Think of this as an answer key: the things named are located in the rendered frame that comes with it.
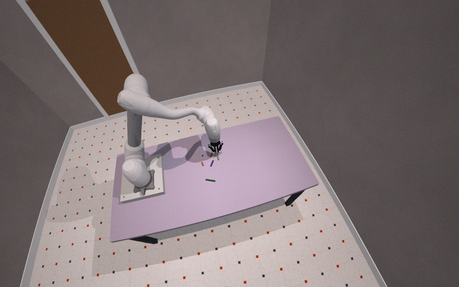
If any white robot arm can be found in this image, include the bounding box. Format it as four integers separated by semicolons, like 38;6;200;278
117;74;220;195

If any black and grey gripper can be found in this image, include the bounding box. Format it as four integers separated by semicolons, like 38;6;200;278
208;140;223;156

